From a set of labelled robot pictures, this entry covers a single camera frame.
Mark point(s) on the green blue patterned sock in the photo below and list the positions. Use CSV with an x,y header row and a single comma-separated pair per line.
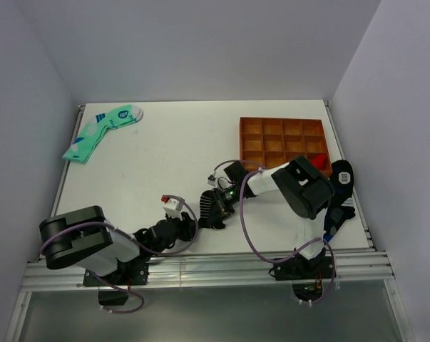
x,y
94,130

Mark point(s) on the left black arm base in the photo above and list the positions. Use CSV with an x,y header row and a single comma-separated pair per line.
x,y
120,285

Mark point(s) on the aluminium front rail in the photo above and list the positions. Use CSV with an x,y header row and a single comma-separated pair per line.
x,y
208,271

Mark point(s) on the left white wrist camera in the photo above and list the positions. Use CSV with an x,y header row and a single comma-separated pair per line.
x,y
173,206

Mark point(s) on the black white striped sock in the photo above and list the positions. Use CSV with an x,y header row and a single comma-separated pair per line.
x,y
206,220

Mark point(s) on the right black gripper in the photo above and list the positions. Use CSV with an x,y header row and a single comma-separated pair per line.
x,y
217,194

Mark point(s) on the orange compartment tray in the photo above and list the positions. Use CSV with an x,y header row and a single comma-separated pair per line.
x,y
273,141

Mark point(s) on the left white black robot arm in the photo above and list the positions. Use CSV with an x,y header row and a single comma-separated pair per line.
x,y
85,238

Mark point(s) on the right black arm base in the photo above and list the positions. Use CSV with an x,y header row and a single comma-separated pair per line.
x,y
313,272

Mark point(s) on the rolled red sock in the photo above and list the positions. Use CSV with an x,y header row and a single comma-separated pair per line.
x,y
319,161

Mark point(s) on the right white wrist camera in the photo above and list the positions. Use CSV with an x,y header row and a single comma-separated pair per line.
x,y
213,180

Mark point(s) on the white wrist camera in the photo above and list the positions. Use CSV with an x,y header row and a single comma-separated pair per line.
x,y
213,180
173,206

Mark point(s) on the dark blue sock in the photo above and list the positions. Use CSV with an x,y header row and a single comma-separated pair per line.
x,y
341,207

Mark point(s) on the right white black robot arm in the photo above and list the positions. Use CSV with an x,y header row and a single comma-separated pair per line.
x,y
305,189

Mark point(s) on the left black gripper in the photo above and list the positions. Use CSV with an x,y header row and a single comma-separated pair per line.
x,y
187,226

